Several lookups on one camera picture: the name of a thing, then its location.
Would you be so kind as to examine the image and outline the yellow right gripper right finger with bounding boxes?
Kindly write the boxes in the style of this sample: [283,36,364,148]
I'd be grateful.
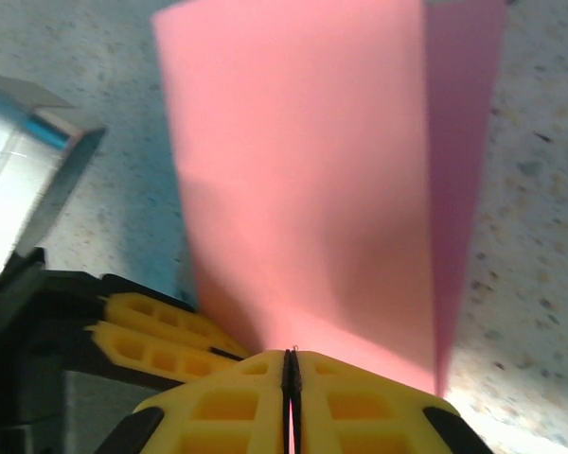
[291,349,496,454]

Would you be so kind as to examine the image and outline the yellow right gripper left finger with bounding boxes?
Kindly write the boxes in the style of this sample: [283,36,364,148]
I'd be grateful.
[94,348,293,454]

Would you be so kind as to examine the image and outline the pink cloth square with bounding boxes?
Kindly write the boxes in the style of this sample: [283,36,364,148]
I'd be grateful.
[151,0,510,454]

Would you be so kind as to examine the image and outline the aluminium side rail blue edge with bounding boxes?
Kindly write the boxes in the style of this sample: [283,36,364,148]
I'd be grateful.
[0,70,108,276]

